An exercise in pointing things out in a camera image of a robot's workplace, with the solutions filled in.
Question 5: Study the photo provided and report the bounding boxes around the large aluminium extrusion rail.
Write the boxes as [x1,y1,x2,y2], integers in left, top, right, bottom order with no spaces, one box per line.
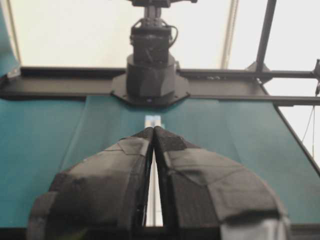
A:
[144,115,163,128]

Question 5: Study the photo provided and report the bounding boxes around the black metal frame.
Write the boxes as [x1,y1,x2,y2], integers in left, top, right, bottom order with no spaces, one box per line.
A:
[0,0,320,173]

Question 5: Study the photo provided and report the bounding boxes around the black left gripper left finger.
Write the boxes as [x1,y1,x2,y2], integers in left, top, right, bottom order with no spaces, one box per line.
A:
[26,127,153,240]

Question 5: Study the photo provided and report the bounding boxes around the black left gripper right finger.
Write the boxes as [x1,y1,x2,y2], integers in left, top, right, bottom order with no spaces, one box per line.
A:
[152,126,292,240]

